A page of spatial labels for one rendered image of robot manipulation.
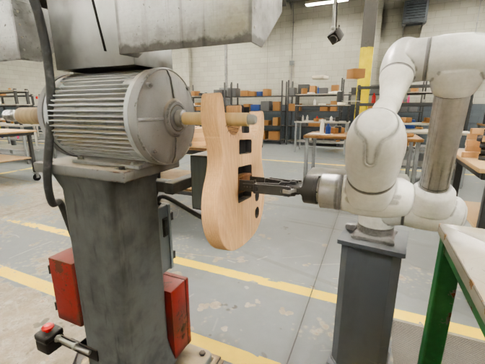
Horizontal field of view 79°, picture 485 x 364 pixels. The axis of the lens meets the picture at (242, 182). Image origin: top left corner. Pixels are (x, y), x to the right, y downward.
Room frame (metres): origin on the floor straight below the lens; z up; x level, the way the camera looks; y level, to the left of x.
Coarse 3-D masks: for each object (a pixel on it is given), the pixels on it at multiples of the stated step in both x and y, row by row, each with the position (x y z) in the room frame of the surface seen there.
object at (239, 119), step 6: (186, 114) 0.77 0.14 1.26; (192, 114) 0.76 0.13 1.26; (198, 114) 0.75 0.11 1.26; (228, 114) 0.72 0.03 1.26; (234, 114) 0.71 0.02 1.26; (240, 114) 0.71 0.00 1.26; (246, 114) 0.70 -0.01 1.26; (186, 120) 0.76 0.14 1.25; (192, 120) 0.76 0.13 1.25; (198, 120) 0.75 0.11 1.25; (228, 120) 0.72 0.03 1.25; (234, 120) 0.71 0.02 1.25; (240, 120) 0.70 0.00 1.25; (246, 120) 0.70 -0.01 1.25
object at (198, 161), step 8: (200, 152) 1.05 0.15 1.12; (192, 160) 1.00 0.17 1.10; (200, 160) 0.99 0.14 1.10; (192, 168) 1.00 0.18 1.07; (200, 168) 0.99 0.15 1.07; (192, 176) 1.00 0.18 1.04; (200, 176) 0.99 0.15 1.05; (192, 184) 1.00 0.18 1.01; (200, 184) 0.99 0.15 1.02; (192, 192) 1.00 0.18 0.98; (200, 192) 0.99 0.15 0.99; (168, 200) 1.02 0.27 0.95; (176, 200) 1.03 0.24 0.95; (192, 200) 1.01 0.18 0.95; (200, 200) 0.99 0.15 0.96; (184, 208) 1.02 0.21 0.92; (200, 208) 0.99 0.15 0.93; (200, 216) 1.02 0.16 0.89
